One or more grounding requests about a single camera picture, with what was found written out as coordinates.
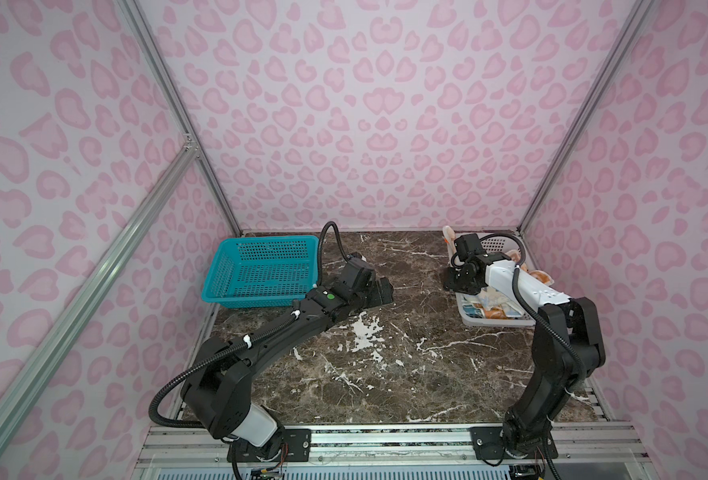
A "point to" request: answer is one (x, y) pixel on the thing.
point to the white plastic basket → (490, 258)
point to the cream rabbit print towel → (485, 304)
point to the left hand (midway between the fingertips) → (385, 286)
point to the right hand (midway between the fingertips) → (453, 281)
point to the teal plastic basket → (259, 272)
